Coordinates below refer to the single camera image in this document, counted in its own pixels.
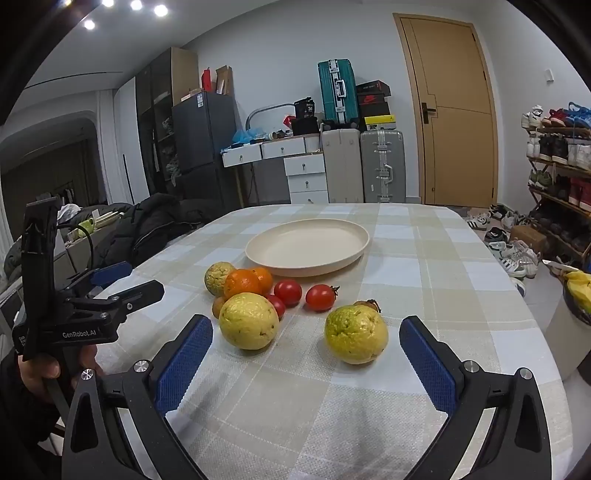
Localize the dark grey refrigerator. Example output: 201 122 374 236
172 90 241 213

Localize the black cable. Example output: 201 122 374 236
76 223 97 278

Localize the shoe rack with shoes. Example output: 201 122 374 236
522 102 591 213

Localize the silver suitcase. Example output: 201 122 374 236
360 130 406 204

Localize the orange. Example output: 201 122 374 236
252 267 274 294
224 269 264 301

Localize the teal suitcase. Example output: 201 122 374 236
318 59 361 131

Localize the black jacket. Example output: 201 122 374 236
99 193 241 268

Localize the smooth yellow-green guava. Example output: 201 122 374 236
324 305 389 365
218 292 280 350

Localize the wooden shoe rack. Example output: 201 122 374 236
526 124 591 268

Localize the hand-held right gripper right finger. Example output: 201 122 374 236
398 316 552 480

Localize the small cardboard box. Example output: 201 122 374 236
510 225 548 252

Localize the person's left hand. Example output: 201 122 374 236
18 344 100 404

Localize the open cardboard box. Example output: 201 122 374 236
215 65 234 95

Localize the cream round plate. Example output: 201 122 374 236
245 218 370 278

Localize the wooden door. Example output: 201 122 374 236
392 13 499 208

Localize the beige suitcase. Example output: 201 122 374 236
321 128 363 205

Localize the dark wooden cabinet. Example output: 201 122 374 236
136 47 199 204

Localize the grey curved metal tube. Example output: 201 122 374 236
246 104 296 134

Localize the rough yellow-green guava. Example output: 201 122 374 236
204 261 237 296

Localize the yellow and black shoe box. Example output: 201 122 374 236
364 114 397 132

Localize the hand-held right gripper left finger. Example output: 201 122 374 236
60 314 214 480

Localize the white desk with drawers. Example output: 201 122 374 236
221 134 326 206

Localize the red tomato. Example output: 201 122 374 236
265 294 287 320
274 279 303 308
305 284 340 312

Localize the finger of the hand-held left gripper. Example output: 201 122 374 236
68 280 165 324
68 260 135 297

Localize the pile of sneakers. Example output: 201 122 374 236
464 203 541 280

